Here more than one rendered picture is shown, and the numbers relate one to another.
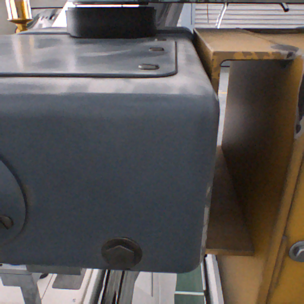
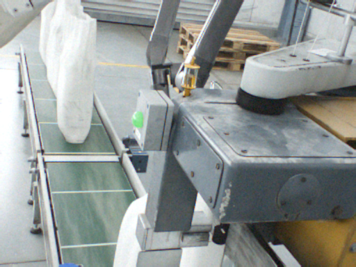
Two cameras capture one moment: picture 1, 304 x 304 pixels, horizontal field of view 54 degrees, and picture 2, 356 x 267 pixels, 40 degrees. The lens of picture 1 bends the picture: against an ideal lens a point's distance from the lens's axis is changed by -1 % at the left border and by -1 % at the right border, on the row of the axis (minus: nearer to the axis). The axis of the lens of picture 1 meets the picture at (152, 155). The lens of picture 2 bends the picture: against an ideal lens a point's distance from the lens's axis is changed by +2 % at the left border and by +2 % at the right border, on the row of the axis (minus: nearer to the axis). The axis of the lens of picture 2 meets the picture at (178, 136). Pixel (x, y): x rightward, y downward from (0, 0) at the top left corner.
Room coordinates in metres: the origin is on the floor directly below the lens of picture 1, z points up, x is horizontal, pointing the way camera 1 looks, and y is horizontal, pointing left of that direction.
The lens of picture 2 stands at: (-0.36, 0.53, 1.60)
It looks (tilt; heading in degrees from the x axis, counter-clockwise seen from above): 23 degrees down; 334
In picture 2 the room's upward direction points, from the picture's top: 10 degrees clockwise
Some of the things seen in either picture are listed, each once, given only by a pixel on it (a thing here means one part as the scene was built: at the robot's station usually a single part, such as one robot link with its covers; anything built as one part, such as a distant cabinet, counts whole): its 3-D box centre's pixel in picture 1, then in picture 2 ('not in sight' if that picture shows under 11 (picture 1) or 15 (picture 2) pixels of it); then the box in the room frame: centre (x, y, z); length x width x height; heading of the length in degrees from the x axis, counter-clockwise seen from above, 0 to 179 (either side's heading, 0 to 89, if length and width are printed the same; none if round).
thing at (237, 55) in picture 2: not in sight; (227, 48); (5.59, -2.95, 0.22); 1.21 x 0.84 x 0.14; 86
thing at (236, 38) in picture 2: not in sight; (227, 38); (5.58, -2.91, 0.36); 1.20 x 0.82 x 0.14; 82
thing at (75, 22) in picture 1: (111, 20); (261, 99); (0.33, 0.04, 1.35); 0.09 x 0.09 x 0.03
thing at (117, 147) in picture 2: not in sight; (60, 94); (3.10, -0.16, 0.35); 2.26 x 0.48 x 0.14; 176
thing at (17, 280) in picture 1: (23, 265); not in sight; (0.52, 0.31, 0.81); 0.08 x 0.08 x 0.06; 86
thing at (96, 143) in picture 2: not in sight; (60, 95); (3.12, -0.16, 0.34); 2.21 x 0.39 x 0.09; 176
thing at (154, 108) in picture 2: not in sight; (152, 119); (0.39, 0.22, 1.29); 0.08 x 0.05 x 0.09; 176
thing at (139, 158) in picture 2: not in sight; (131, 150); (2.14, -0.41, 0.35); 0.30 x 0.15 x 0.15; 176
